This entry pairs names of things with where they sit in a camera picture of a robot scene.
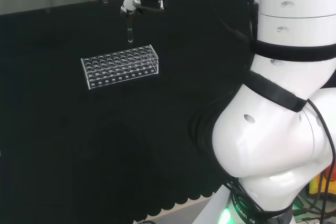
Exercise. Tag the clear glass test tube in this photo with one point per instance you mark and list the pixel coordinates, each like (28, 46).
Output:
(130, 33)

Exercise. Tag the clear plastic test tube rack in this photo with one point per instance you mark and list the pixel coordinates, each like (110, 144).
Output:
(120, 66)

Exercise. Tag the black bench cloth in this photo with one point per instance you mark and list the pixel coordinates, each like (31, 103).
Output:
(78, 134)

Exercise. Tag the yellow stop button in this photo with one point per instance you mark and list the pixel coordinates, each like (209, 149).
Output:
(316, 183)

